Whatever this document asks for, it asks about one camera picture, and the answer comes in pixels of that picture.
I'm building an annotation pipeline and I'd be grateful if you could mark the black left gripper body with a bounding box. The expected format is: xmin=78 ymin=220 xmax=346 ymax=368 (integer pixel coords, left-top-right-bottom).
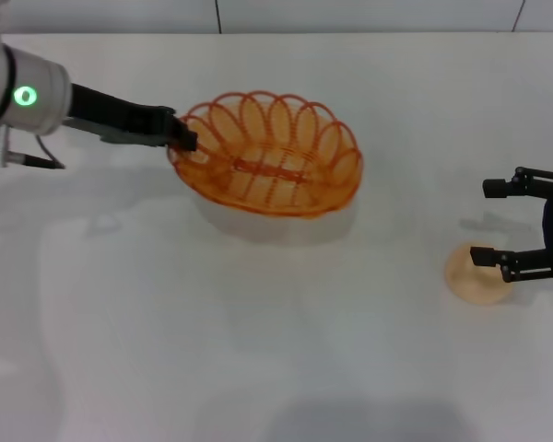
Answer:
xmin=67 ymin=82 xmax=177 ymax=148

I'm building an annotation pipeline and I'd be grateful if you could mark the cream steamed bun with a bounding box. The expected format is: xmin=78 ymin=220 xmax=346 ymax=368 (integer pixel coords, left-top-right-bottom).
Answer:
xmin=444 ymin=242 xmax=512 ymax=306

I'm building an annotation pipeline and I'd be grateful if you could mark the orange plastic woven basket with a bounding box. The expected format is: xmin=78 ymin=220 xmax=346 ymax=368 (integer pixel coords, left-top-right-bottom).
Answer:
xmin=167 ymin=90 xmax=364 ymax=221

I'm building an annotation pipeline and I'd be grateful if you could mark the silver cylindrical connector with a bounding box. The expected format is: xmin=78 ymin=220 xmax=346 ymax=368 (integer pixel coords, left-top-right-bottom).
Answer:
xmin=0 ymin=122 xmax=11 ymax=169

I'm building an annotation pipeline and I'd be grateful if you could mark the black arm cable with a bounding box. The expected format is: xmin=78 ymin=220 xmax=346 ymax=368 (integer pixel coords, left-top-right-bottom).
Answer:
xmin=7 ymin=134 xmax=67 ymax=170

